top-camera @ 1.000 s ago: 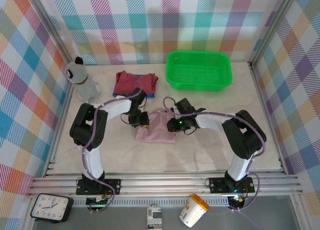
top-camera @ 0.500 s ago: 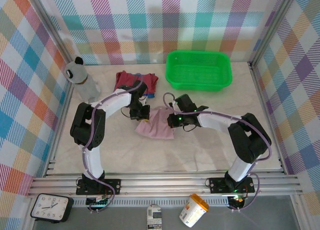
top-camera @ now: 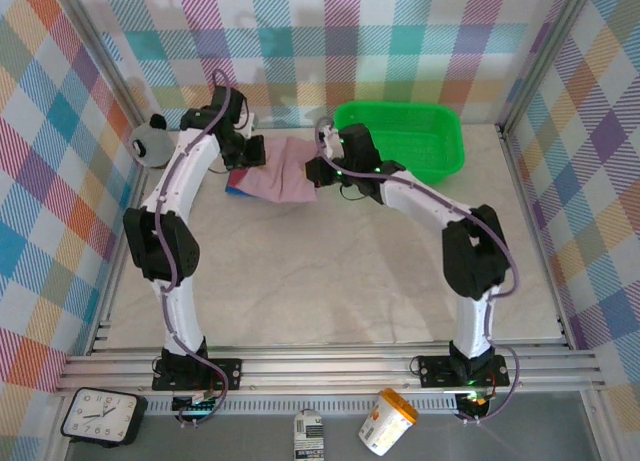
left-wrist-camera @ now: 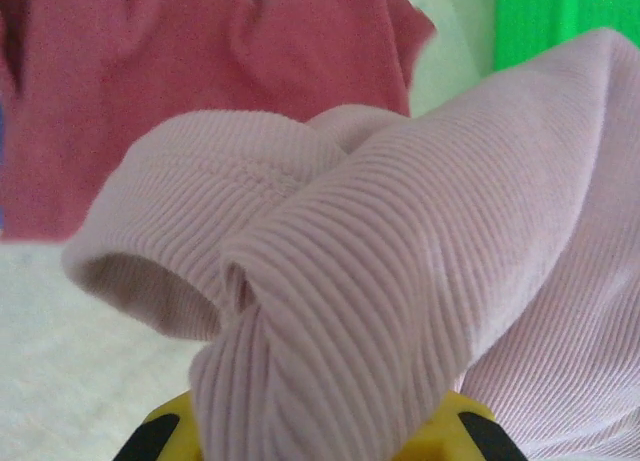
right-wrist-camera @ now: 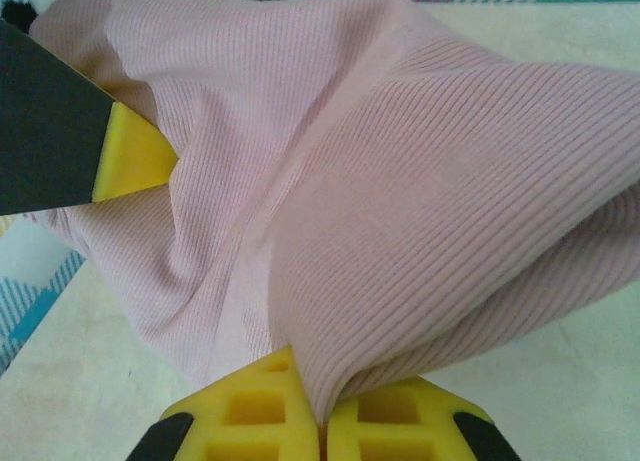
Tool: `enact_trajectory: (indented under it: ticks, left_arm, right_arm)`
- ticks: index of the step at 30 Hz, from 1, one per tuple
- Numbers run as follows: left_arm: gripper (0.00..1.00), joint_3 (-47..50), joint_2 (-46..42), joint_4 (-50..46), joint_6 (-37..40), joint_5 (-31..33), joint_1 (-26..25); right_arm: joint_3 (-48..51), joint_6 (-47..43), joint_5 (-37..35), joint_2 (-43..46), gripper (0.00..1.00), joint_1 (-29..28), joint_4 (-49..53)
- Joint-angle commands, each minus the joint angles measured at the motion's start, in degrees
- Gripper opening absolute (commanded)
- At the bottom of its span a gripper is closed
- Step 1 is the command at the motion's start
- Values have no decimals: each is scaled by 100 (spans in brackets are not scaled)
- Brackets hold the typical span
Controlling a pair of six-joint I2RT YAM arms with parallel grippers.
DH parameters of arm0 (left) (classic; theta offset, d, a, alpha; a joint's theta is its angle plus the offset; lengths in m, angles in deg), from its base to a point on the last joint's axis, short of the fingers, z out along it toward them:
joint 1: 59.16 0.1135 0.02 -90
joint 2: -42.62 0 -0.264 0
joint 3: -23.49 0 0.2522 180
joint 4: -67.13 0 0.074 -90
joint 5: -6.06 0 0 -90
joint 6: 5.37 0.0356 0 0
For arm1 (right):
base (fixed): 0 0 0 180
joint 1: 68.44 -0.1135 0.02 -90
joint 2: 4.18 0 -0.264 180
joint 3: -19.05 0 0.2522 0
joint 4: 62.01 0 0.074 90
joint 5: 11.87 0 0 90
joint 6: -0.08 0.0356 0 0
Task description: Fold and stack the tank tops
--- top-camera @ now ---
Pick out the mauve pink tank top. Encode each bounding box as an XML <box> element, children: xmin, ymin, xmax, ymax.
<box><xmin>234</xmin><ymin>136</ymin><xmax>319</xmax><ymax>205</ymax></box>

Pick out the green plastic basket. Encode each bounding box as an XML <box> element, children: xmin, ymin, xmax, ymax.
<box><xmin>333</xmin><ymin>100</ymin><xmax>466</xmax><ymax>186</ymax></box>

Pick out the grey plush animal toy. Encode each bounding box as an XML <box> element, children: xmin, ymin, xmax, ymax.
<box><xmin>128</xmin><ymin>113</ymin><xmax>176</xmax><ymax>171</ymax></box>

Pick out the small electronics board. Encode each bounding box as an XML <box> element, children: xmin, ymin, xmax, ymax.
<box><xmin>172</xmin><ymin>390</ymin><xmax>224</xmax><ymax>417</ymax></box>
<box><xmin>455</xmin><ymin>389</ymin><xmax>492</xmax><ymax>418</ymax></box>

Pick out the white cup with orange lid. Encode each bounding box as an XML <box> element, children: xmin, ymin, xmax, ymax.
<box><xmin>357</xmin><ymin>388</ymin><xmax>420</xmax><ymax>457</ymax></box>

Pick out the black and white carton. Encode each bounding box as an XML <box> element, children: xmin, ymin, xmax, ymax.
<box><xmin>292</xmin><ymin>409</ymin><xmax>326</xmax><ymax>461</ymax></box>

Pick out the black alarm clock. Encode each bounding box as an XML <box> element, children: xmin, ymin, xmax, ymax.
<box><xmin>60</xmin><ymin>387</ymin><xmax>149</xmax><ymax>448</ymax></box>

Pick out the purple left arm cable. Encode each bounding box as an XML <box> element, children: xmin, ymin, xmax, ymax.
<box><xmin>154</xmin><ymin>69</ymin><xmax>236</xmax><ymax>428</ymax></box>

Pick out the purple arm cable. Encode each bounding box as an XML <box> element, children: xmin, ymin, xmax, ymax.
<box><xmin>154</xmin><ymin>69</ymin><xmax>236</xmax><ymax>428</ymax></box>
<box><xmin>313</xmin><ymin>115</ymin><xmax>522</xmax><ymax>425</ymax></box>

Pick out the aluminium side rail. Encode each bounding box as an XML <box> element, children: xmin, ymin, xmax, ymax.
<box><xmin>87</xmin><ymin>170</ymin><xmax>151</xmax><ymax>357</ymax></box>
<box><xmin>499</xmin><ymin>125</ymin><xmax>575</xmax><ymax>351</ymax></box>

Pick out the aluminium frame post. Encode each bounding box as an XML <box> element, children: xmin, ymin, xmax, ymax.
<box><xmin>499</xmin><ymin>0</ymin><xmax>599</xmax><ymax>135</ymax></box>
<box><xmin>57</xmin><ymin>0</ymin><xmax>151</xmax><ymax>132</ymax></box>

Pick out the aluminium front rail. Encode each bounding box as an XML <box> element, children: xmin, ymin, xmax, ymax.
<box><xmin>53</xmin><ymin>345</ymin><xmax>609</xmax><ymax>398</ymax></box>

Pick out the white slotted cable duct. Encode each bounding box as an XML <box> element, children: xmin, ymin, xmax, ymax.
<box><xmin>147</xmin><ymin>398</ymin><xmax>461</xmax><ymax>416</ymax></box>

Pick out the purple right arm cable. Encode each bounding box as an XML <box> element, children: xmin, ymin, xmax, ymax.
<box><xmin>313</xmin><ymin>115</ymin><xmax>522</xmax><ymax>425</ymax></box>

